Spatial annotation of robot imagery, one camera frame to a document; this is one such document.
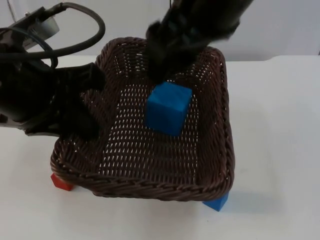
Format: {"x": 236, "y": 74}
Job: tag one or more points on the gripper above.
{"x": 175, "y": 42}
{"x": 30, "y": 100}

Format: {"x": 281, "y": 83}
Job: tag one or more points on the large blue cube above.
{"x": 167, "y": 110}

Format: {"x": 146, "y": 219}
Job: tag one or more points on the dark brown wicker basket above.
{"x": 140, "y": 162}

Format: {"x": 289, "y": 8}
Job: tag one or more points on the red block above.
{"x": 61, "y": 183}

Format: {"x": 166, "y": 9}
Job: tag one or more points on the small blue cube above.
{"x": 217, "y": 202}

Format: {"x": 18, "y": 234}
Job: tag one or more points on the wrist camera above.
{"x": 42, "y": 23}

